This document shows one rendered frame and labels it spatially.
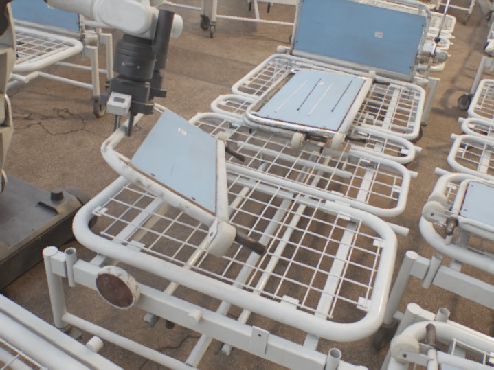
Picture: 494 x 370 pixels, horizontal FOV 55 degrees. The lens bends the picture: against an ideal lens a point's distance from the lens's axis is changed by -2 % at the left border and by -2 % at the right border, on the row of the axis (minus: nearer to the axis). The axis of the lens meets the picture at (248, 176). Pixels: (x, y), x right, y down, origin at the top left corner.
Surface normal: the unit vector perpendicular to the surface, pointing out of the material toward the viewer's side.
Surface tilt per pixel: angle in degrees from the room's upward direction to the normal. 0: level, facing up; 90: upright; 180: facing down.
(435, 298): 0
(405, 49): 90
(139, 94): 74
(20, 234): 0
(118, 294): 90
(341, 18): 90
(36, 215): 0
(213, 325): 90
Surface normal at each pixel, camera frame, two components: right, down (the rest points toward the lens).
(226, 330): -0.36, 0.46
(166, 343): 0.11, -0.84
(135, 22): -0.09, 0.25
